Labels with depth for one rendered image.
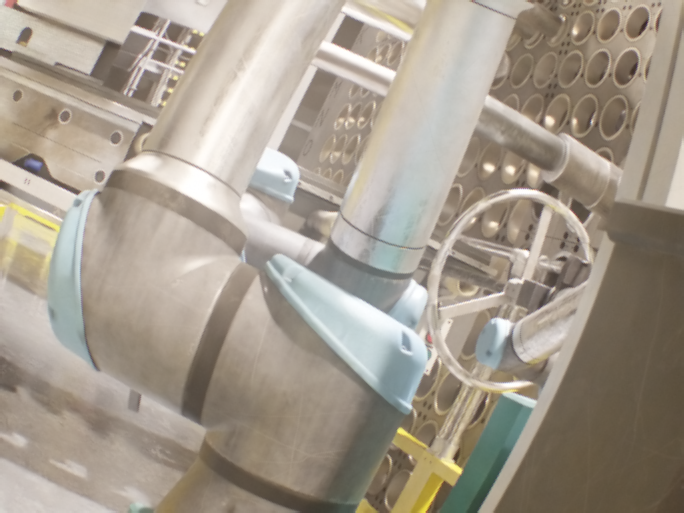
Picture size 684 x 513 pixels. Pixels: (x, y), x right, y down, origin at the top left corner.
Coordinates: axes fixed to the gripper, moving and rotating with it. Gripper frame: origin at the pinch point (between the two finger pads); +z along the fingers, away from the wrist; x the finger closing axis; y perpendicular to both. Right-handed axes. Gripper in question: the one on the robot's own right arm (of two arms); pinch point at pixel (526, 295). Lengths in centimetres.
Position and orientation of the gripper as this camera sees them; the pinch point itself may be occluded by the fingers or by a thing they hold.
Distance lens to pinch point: 178.6
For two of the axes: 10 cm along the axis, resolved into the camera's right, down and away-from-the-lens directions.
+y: -3.5, 9.4, -0.1
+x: 8.8, 3.3, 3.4
